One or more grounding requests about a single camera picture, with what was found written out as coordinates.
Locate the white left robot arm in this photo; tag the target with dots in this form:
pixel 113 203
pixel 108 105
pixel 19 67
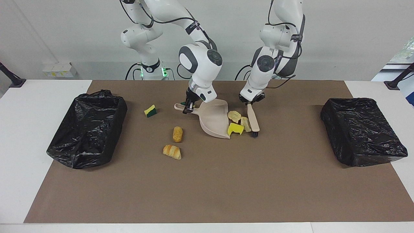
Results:
pixel 263 74

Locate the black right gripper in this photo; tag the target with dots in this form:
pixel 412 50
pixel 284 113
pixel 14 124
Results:
pixel 190 97

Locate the beige plastic dustpan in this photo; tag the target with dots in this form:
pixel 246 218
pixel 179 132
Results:
pixel 215 119

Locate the white wall socket box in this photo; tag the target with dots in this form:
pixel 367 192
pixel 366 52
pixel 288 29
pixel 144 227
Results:
pixel 59 70

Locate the blue plastic item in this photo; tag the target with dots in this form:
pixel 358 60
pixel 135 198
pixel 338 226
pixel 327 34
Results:
pixel 410 97

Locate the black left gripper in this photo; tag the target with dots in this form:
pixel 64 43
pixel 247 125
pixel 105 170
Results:
pixel 252 96

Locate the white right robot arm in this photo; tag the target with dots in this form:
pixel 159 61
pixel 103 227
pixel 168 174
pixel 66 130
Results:
pixel 200 61

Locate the small green yellow sponge piece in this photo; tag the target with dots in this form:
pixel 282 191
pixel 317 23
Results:
pixel 150 111

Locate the black clamp stand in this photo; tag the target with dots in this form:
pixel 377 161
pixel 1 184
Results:
pixel 14 81
pixel 393 84

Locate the corn cob bread piece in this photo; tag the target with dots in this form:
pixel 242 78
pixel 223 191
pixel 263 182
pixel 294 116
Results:
pixel 177 134

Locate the striped toy croissant piece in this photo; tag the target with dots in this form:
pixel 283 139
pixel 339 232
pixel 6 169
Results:
pixel 172 151

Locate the large brown paper mat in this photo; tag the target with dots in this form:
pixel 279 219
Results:
pixel 207 194

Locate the torn cream foam bread piece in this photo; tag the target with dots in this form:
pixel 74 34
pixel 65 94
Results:
pixel 234 116
pixel 245 124

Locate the black bag lined bin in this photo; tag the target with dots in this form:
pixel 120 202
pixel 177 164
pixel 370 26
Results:
pixel 84 136
pixel 359 132

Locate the plain yellow sponge piece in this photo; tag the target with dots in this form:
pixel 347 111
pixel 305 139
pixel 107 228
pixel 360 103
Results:
pixel 235 129

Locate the beige hand brush black bristles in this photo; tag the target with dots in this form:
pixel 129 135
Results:
pixel 253 119

